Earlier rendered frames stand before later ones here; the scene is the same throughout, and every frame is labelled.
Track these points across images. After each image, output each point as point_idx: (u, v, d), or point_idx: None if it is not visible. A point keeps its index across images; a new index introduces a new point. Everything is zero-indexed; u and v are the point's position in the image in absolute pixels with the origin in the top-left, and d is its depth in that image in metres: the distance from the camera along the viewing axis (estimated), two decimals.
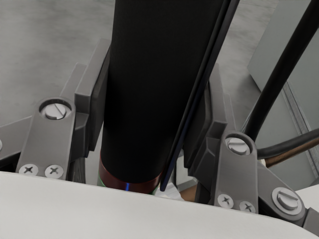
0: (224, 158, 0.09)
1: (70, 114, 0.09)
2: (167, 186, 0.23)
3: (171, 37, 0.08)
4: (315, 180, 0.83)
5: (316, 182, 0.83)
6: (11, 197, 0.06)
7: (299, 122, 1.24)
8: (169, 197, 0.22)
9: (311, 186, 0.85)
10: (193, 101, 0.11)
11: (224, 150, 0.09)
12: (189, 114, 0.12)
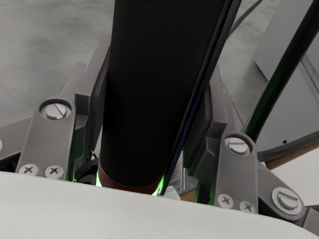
0: (224, 158, 0.09)
1: (70, 114, 0.09)
2: (166, 189, 0.23)
3: (171, 40, 0.08)
4: None
5: None
6: (11, 197, 0.06)
7: None
8: None
9: None
10: (193, 104, 0.11)
11: (224, 150, 0.09)
12: (189, 117, 0.11)
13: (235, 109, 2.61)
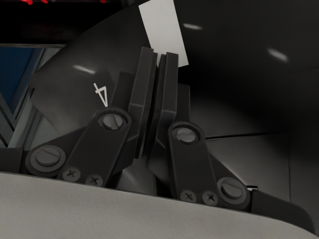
0: (176, 152, 0.08)
1: (125, 127, 0.09)
2: None
3: None
4: None
5: None
6: (11, 197, 0.06)
7: None
8: None
9: None
10: None
11: (174, 144, 0.09)
12: None
13: None
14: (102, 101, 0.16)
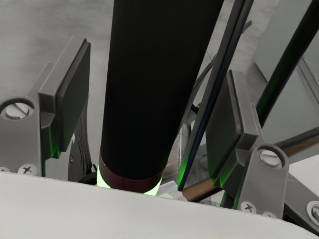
0: (253, 168, 0.09)
1: (33, 112, 0.09)
2: (168, 184, 0.22)
3: (174, 23, 0.08)
4: None
5: None
6: (11, 197, 0.06)
7: None
8: (170, 196, 0.22)
9: None
10: (211, 96, 0.11)
11: (254, 160, 0.09)
12: (206, 111, 0.11)
13: None
14: None
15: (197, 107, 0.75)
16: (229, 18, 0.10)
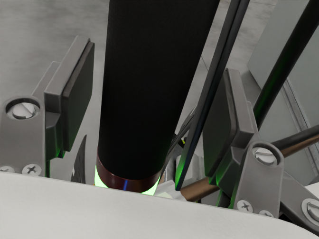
0: (248, 166, 0.09)
1: (39, 112, 0.09)
2: (167, 183, 0.22)
3: (170, 24, 0.08)
4: (315, 178, 0.83)
5: (316, 180, 0.83)
6: (11, 197, 0.06)
7: (299, 119, 1.24)
8: (169, 195, 0.22)
9: (311, 184, 0.85)
10: (207, 97, 0.11)
11: (250, 158, 0.09)
12: (203, 111, 0.11)
13: None
14: None
15: (182, 141, 0.85)
16: (225, 18, 0.10)
